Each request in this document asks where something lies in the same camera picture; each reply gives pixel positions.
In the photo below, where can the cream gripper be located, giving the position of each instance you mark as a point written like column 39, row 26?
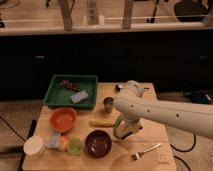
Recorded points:
column 124, row 127

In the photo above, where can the black felt eraser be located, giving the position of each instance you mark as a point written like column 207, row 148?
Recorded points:
column 128, row 133

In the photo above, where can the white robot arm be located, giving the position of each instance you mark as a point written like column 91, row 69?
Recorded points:
column 194, row 118

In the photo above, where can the purple bowl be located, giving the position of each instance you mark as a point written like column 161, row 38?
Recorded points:
column 98, row 144

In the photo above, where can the orange bowl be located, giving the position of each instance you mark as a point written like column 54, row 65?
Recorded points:
column 63, row 119

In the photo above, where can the green chili pepper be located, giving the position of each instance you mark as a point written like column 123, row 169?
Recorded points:
column 116, row 126

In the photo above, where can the yellow banana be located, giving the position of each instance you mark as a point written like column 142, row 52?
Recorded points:
column 102, row 121

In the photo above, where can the small metal cup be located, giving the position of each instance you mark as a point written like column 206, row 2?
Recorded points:
column 108, row 104

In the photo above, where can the silver fork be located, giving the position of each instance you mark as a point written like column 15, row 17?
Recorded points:
column 138, row 155

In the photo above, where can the blue sponge block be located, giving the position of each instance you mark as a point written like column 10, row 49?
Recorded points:
column 79, row 96

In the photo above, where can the small green cup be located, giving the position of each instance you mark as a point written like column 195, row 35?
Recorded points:
column 74, row 146

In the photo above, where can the green plastic tray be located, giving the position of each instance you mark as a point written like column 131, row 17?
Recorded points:
column 59, row 96

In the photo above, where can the orange yellow toy block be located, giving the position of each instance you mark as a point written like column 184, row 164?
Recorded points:
column 63, row 143

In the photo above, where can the dark grape bunch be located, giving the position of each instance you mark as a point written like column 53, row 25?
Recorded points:
column 70, row 85

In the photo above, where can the light blue block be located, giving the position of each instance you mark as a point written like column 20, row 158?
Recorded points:
column 53, row 141

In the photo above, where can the white cup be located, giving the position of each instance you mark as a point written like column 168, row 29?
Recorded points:
column 34, row 146

